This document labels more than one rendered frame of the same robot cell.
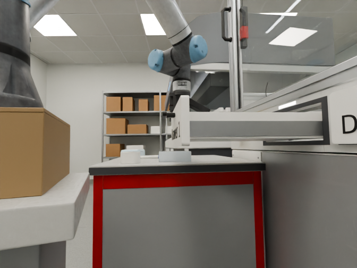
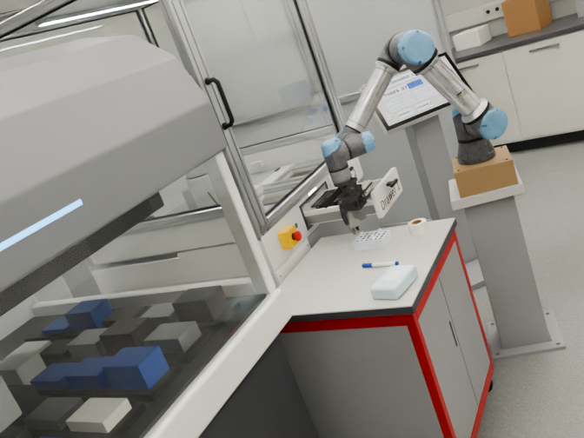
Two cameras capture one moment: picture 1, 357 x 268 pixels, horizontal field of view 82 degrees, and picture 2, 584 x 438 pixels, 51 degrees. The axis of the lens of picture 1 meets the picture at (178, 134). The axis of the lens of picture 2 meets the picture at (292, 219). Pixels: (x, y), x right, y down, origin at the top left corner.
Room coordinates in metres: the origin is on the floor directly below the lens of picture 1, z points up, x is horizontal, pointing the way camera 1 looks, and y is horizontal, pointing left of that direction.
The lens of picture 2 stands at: (2.65, 1.17, 1.62)
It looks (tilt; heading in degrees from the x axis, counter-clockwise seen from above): 17 degrees down; 219
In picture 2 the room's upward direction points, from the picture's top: 20 degrees counter-clockwise
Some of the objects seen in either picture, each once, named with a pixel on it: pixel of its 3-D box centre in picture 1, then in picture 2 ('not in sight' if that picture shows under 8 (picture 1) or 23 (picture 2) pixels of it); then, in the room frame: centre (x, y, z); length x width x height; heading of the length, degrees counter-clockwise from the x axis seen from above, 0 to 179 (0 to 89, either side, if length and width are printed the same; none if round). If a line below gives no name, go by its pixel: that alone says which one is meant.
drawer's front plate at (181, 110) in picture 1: (178, 126); (387, 191); (0.58, 0.00, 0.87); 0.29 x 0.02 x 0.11; 6
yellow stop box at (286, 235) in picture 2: not in sight; (289, 236); (0.94, -0.27, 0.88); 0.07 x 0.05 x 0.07; 6
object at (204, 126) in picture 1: (249, 130); (341, 202); (0.60, -0.21, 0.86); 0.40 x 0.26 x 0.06; 96
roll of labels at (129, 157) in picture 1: (130, 157); (418, 227); (0.75, 0.17, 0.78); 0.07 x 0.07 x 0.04
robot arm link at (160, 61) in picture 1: (166, 61); (357, 144); (0.75, 0.04, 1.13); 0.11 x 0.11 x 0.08; 47
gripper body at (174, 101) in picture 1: (180, 107); (348, 195); (0.84, -0.01, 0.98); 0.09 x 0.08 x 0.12; 94
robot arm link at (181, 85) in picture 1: (181, 88); (341, 175); (0.83, -0.02, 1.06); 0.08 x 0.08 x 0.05
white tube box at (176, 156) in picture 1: (174, 156); (372, 240); (0.82, 0.02, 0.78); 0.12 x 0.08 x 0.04; 94
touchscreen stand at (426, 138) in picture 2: not in sight; (444, 188); (-0.36, -0.18, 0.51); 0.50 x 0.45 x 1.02; 47
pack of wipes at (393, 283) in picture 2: (133, 153); (394, 282); (1.16, 0.25, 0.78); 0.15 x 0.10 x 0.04; 174
